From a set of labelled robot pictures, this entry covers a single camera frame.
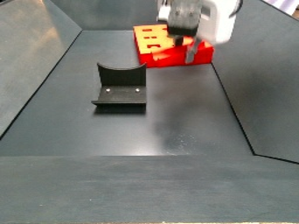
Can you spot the red arch bar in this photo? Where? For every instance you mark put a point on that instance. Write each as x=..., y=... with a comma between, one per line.
x=176, y=50

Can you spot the red shape-sorter block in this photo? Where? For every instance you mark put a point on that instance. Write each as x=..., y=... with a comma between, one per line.
x=151, y=40

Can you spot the black curved fixture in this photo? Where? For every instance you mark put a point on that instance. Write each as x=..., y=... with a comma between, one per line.
x=121, y=85

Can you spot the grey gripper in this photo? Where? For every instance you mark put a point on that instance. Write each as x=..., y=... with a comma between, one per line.
x=183, y=24

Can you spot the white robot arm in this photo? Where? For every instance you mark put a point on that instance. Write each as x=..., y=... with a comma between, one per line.
x=201, y=19

